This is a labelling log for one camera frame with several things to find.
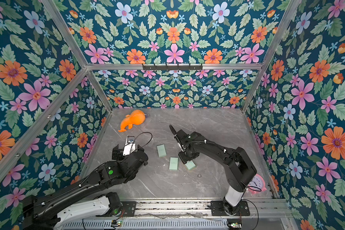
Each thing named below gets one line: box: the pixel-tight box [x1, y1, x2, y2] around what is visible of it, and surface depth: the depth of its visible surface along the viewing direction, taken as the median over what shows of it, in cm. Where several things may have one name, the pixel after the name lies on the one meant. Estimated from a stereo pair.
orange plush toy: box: [117, 109, 146, 133], surface depth 108 cm
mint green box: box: [156, 143, 167, 158], surface depth 95 cm
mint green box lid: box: [169, 157, 179, 171], surface depth 90 cm
